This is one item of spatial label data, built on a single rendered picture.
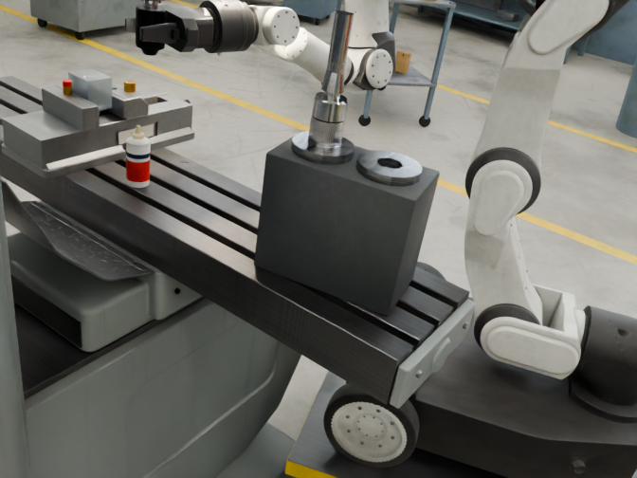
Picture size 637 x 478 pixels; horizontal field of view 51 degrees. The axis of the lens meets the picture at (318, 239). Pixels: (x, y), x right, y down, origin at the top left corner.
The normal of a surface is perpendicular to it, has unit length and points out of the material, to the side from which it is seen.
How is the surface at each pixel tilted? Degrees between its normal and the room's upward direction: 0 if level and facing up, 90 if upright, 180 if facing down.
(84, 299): 0
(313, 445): 0
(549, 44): 90
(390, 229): 90
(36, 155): 90
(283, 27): 79
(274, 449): 0
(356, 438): 90
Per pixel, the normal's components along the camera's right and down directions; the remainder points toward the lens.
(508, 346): -0.29, 0.44
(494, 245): -0.34, 0.76
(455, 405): 0.14, -0.86
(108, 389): 0.80, 0.39
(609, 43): -0.58, 0.33
